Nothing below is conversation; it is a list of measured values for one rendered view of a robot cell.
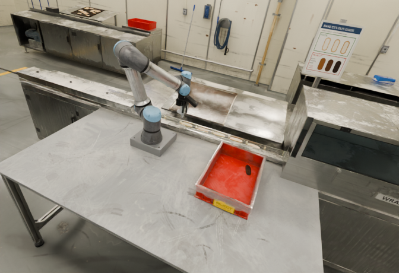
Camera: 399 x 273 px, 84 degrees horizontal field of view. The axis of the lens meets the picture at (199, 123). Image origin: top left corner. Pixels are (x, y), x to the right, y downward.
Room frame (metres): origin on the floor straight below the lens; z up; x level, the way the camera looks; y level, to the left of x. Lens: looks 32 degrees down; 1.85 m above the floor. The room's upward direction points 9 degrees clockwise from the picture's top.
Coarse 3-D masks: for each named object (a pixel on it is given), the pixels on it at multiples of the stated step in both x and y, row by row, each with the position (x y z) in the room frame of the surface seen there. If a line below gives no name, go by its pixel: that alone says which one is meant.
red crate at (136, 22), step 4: (128, 20) 4.97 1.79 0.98; (132, 20) 4.95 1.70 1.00; (136, 20) 5.31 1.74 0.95; (140, 20) 5.29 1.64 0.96; (144, 20) 5.27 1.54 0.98; (148, 20) 5.25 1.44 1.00; (128, 24) 4.97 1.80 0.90; (132, 24) 4.95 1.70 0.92; (136, 24) 4.93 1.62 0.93; (140, 24) 4.91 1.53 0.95; (144, 24) 4.90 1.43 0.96; (148, 24) 4.88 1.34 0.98; (152, 24) 5.01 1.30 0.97; (144, 28) 4.90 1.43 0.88; (148, 28) 4.88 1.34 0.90; (152, 28) 5.01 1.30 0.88
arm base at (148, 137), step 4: (144, 132) 1.21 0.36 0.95; (148, 132) 1.20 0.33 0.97; (152, 132) 1.20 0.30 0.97; (156, 132) 1.21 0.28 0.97; (160, 132) 1.25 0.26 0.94; (144, 136) 1.20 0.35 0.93; (148, 136) 1.19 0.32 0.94; (152, 136) 1.20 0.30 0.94; (156, 136) 1.21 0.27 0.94; (160, 136) 1.24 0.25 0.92; (144, 140) 1.19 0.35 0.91; (148, 140) 1.18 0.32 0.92; (152, 140) 1.20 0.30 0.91; (156, 140) 1.20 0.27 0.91; (160, 140) 1.23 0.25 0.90; (148, 144) 1.18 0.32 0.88; (152, 144) 1.18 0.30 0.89
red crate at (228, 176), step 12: (228, 156) 1.25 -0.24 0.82; (216, 168) 1.11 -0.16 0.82; (228, 168) 1.13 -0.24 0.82; (240, 168) 1.15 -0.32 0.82; (252, 168) 1.17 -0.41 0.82; (216, 180) 1.00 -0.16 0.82; (228, 180) 1.02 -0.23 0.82; (240, 180) 1.03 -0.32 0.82; (252, 180) 1.05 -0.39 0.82; (228, 192) 0.92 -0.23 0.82; (240, 192) 0.93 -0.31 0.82; (240, 216) 0.76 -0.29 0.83
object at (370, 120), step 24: (312, 96) 1.43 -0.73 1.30; (336, 96) 1.50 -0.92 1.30; (312, 120) 1.11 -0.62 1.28; (336, 120) 1.12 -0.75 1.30; (360, 120) 1.17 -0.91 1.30; (384, 120) 1.22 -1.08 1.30; (288, 144) 1.29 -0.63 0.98; (288, 168) 1.12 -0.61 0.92; (312, 168) 1.08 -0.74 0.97; (336, 168) 1.05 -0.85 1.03; (336, 192) 1.03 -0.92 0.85; (360, 192) 1.00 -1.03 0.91; (384, 192) 0.97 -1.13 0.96
